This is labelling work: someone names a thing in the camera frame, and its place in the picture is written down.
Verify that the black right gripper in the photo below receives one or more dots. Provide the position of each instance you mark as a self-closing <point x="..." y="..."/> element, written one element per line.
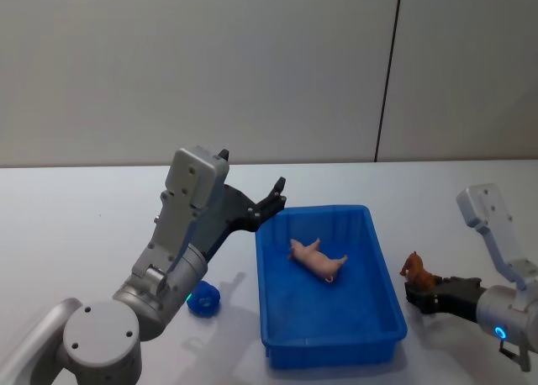
<point x="462" y="296"/>

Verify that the blue round toy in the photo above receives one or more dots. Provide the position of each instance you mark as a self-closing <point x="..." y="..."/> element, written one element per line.
<point x="204" y="299"/>

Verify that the brown toy horse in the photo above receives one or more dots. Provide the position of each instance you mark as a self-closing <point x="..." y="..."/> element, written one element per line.
<point x="418" y="271"/>

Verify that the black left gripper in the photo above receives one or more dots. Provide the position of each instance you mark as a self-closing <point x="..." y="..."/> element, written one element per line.
<point x="229" y="210"/>

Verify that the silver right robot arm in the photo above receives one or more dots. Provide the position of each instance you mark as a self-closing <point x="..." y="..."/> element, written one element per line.
<point x="502" y="307"/>

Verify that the pink toy pig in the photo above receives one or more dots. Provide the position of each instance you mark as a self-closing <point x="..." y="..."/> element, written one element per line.
<point x="317" y="261"/>

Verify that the blue plastic bin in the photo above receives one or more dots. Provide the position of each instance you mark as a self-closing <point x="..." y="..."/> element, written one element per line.
<point x="328" y="292"/>

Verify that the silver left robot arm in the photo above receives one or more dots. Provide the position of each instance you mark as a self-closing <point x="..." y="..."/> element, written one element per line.
<point x="168" y="250"/>

